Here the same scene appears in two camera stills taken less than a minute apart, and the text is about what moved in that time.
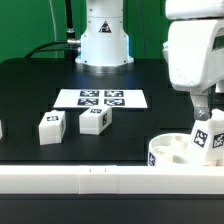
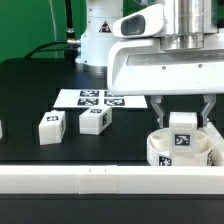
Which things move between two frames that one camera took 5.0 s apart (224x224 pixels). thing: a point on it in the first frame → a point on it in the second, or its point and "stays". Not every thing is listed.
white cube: x=207 y=145 → x=182 y=134
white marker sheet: x=116 y=98 stays
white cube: x=95 y=120 stays
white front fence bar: x=111 y=180 stays
